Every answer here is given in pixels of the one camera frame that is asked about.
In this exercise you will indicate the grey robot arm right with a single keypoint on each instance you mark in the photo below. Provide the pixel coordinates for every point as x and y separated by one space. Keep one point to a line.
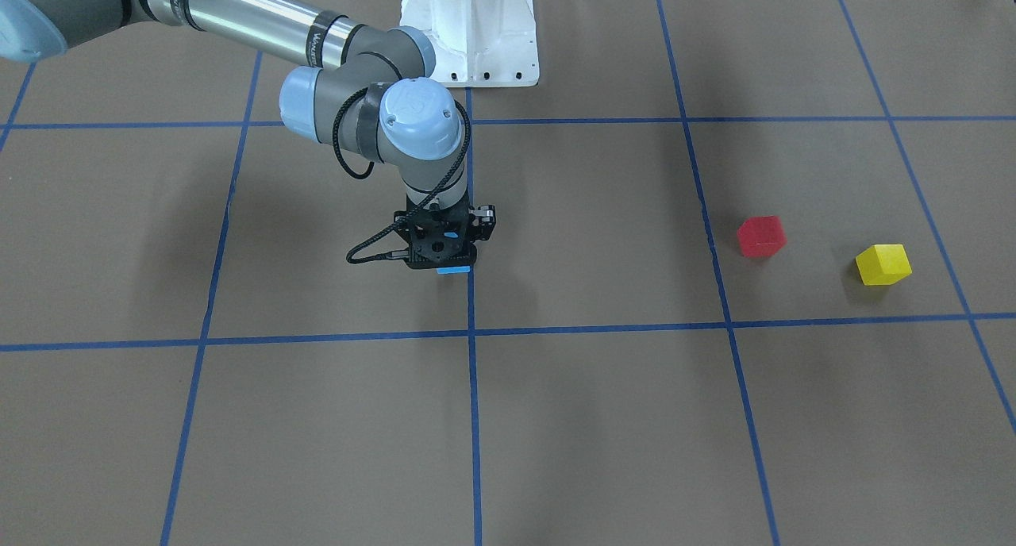
367 93

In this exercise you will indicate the blue cube block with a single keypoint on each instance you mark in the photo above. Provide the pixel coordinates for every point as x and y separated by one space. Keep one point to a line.
457 269

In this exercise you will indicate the yellow cube block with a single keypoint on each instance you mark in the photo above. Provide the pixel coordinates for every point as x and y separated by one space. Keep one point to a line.
883 264

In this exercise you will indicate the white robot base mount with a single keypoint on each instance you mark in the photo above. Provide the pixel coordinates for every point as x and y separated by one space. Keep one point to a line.
478 43

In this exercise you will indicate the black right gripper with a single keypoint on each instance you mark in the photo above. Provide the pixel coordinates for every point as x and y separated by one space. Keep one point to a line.
483 221

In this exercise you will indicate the red cube block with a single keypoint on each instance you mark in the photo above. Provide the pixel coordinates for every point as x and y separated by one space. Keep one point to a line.
761 236

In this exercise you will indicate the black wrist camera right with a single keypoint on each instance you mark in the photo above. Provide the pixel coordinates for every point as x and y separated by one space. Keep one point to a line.
482 223

